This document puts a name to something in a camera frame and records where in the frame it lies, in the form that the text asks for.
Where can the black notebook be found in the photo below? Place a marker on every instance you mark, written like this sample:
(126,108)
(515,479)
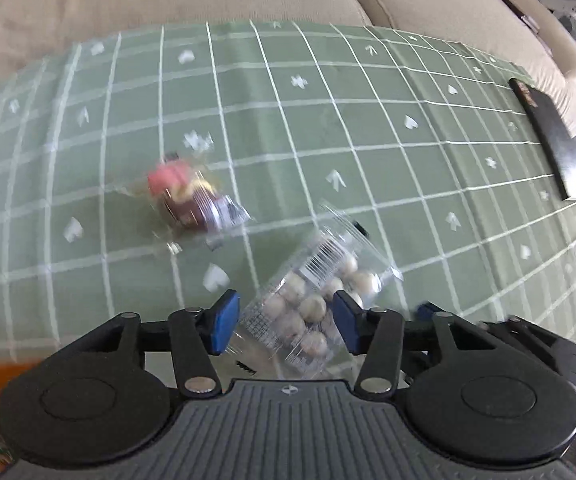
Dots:
(558,146)

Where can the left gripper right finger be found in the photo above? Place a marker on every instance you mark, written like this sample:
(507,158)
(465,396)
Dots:
(394,349)

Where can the green checkered tablecloth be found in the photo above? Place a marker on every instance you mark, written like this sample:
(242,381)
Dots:
(419,140)

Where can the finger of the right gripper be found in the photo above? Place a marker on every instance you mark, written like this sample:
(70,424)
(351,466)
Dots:
(424,312)

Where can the small pink brown candy packet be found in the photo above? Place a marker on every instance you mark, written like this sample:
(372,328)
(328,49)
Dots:
(190,201)

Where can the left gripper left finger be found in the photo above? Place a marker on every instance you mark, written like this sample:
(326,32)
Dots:
(191,337)

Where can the clear bag of white balls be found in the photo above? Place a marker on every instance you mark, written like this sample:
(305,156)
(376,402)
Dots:
(288,330)

